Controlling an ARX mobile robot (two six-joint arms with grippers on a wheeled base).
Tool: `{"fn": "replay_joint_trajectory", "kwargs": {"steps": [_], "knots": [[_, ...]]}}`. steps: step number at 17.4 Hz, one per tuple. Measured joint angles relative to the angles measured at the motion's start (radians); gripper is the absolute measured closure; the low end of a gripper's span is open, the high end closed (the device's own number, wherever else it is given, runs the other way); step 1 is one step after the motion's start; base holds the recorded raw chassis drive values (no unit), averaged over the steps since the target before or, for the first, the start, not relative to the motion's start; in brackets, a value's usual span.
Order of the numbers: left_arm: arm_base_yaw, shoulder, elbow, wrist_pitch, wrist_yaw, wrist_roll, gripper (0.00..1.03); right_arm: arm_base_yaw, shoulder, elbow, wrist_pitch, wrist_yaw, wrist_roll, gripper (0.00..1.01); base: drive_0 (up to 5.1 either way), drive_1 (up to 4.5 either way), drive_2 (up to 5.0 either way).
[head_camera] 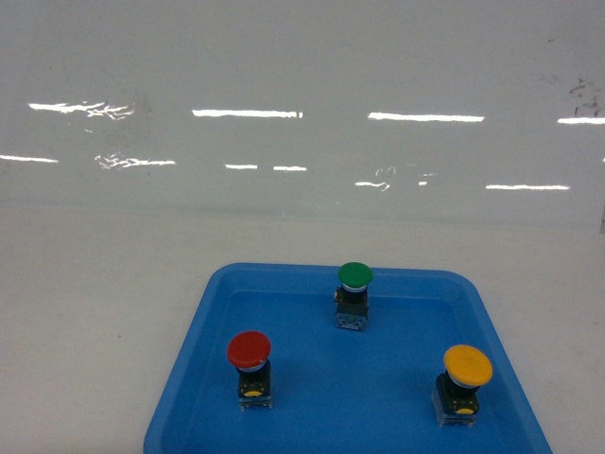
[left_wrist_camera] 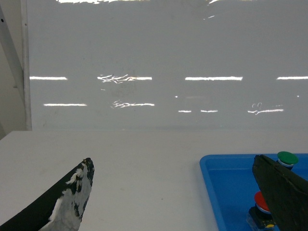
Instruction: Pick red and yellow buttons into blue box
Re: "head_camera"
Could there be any yellow mushroom push button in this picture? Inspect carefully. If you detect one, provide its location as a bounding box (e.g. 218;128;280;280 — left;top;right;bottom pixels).
431;344;493;428

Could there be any white glossy whiteboard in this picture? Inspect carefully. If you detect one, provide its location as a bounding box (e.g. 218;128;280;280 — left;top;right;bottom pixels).
1;1;604;232

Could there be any green mushroom push button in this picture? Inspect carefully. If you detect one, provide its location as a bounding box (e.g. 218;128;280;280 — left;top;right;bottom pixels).
334;262;373;331

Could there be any red mushroom push button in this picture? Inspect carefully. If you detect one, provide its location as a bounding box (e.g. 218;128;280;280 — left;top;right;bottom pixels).
226;330;273;410

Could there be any blue plastic tray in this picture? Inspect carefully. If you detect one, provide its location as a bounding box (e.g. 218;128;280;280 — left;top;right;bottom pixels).
144;263;550;453

